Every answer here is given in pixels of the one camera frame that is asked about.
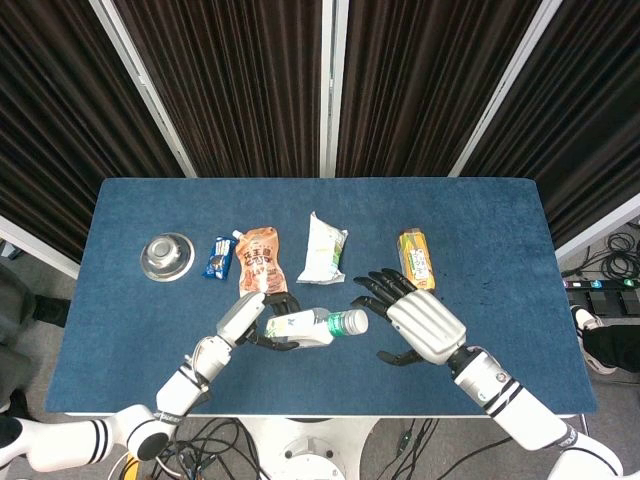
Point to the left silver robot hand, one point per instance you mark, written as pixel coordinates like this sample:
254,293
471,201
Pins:
240,317

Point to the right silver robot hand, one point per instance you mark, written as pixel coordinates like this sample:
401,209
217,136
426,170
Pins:
425,325

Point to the transparent plastic bottle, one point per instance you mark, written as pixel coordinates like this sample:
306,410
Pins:
305,327

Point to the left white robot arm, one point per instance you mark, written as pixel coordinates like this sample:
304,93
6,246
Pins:
180,390

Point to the yellow-capped tea bottle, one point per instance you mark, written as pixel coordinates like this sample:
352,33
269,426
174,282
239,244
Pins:
416,257

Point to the orange spout pouch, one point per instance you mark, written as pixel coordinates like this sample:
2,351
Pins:
261,265

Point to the blue cookie packet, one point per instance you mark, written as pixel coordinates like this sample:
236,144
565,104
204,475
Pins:
219,259

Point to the stainless steel bowl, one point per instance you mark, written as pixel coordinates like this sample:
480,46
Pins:
167,255

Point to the white snack bag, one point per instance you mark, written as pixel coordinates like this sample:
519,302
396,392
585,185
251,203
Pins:
320,250

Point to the blue table mat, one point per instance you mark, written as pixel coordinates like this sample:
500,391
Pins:
125,350

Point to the white sneaker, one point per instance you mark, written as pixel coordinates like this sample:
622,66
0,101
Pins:
582,320

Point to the yellow floor tape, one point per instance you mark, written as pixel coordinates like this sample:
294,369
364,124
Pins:
131,467

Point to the black trouser leg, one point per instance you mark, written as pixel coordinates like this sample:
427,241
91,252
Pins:
617,347

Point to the dark brown pleated curtain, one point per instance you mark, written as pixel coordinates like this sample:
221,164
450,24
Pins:
240,90
430,90
50,125
590,125

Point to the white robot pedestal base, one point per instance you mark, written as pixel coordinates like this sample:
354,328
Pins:
310,450

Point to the white partition frame rail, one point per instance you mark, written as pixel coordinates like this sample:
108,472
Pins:
35,246
600,234

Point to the white partition frame post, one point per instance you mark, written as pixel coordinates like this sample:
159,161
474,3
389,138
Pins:
146,90
334,90
505,90

